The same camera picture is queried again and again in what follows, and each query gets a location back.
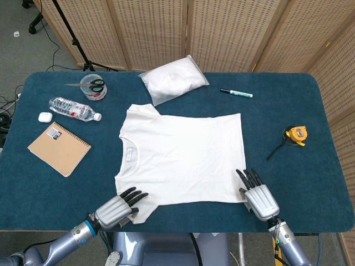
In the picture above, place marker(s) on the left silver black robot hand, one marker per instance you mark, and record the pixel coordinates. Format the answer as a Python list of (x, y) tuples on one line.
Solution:
[(113, 212)]

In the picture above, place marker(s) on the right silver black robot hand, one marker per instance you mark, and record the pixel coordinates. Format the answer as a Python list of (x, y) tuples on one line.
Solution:
[(262, 200)]

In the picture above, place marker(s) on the white short-sleeve t-shirt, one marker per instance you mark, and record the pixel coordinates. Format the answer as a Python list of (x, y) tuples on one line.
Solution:
[(180, 155)]

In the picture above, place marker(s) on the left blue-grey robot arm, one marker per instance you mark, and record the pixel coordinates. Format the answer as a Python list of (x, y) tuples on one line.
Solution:
[(63, 241)]

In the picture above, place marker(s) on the teal carpet table mat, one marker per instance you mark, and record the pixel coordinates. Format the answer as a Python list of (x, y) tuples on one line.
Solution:
[(69, 199)]

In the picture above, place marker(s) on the white metal table leg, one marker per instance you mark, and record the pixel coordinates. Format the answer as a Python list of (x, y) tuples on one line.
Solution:
[(242, 249)]

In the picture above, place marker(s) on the blue-grey robot torso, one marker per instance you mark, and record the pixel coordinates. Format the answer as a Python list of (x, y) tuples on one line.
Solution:
[(166, 249)]

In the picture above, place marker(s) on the yellow tape measure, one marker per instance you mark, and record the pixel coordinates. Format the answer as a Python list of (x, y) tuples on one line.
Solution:
[(296, 135)]

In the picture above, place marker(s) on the brown spiral notebook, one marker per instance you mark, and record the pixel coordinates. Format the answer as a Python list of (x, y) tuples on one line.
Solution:
[(59, 149)]

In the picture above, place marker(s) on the green marker with black cap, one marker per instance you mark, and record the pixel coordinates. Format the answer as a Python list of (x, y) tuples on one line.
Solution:
[(240, 94)]

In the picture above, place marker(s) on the clear plastic water bottle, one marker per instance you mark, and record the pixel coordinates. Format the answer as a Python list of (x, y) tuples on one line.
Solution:
[(72, 108)]

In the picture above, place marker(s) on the white earbuds case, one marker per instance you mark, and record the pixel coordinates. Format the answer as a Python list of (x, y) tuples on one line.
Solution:
[(45, 117)]

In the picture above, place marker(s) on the clear round plastic jar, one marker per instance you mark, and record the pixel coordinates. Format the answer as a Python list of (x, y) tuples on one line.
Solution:
[(94, 95)]

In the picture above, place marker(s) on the clear bag of white fabric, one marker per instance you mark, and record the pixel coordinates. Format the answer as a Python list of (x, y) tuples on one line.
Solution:
[(172, 80)]

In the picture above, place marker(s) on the wicker folding screen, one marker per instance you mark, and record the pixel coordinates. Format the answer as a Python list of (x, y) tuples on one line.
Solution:
[(227, 33)]

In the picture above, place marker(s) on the black tripod stand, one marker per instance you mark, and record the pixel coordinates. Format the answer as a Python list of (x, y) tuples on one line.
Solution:
[(74, 41)]

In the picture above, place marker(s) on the white paper scrap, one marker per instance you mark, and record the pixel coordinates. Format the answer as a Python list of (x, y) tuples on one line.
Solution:
[(16, 34)]

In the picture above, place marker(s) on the black office chair base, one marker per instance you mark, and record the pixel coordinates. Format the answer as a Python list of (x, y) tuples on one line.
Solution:
[(34, 23)]

